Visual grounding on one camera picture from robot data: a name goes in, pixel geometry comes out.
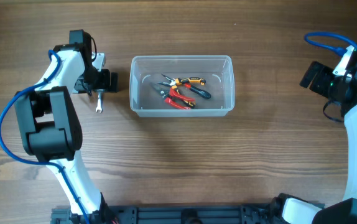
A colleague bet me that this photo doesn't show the red black awl screwdriver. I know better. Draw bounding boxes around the red black awl screwdriver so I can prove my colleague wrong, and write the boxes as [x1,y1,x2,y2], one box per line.
[184,83,211,99]

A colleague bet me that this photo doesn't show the left blue cable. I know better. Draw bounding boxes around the left blue cable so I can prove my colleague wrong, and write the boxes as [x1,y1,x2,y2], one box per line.
[0,49,91,224]

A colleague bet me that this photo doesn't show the orange black needle-nose pliers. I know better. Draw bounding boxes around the orange black needle-nose pliers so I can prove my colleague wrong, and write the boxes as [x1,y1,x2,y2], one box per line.
[159,73,206,108]

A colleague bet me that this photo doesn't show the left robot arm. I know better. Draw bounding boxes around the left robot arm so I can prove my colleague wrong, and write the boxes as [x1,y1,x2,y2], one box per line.
[10,30,119,223]

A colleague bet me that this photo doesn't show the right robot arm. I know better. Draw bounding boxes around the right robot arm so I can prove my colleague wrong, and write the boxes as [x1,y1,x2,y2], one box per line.
[267,46,357,223]

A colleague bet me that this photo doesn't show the clear plastic container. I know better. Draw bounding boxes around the clear plastic container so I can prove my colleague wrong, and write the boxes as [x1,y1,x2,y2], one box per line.
[130,55,235,117]

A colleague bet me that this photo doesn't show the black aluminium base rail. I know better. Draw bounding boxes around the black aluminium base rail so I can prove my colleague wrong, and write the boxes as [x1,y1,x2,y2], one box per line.
[50,203,327,224]

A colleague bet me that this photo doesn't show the red handled cutters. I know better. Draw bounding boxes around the red handled cutters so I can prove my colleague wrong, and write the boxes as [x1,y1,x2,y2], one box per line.
[150,82,196,110]

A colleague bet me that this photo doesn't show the silver combination wrench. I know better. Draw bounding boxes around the silver combination wrench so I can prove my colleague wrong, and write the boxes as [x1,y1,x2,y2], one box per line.
[95,91,103,113]

